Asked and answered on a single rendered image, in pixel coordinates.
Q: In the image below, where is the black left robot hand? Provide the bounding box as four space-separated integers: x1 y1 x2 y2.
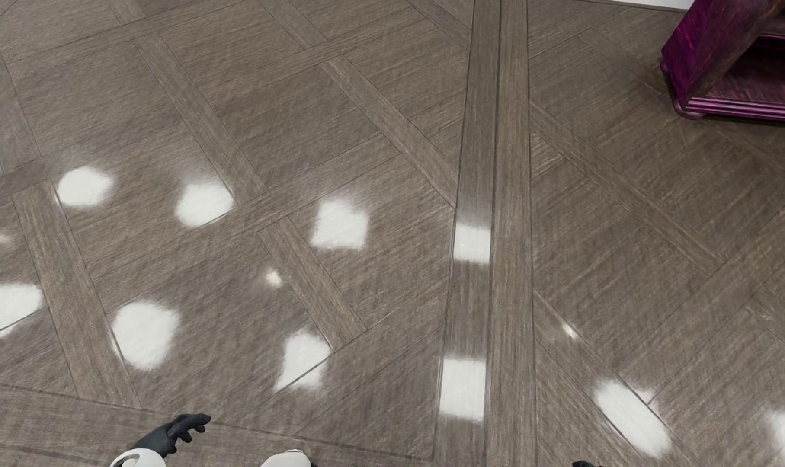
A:
131 413 212 459

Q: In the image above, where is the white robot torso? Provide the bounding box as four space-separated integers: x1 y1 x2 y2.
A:
260 449 318 467

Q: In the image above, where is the purple wooden cabinet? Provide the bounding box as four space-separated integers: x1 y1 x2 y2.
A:
660 0 785 124

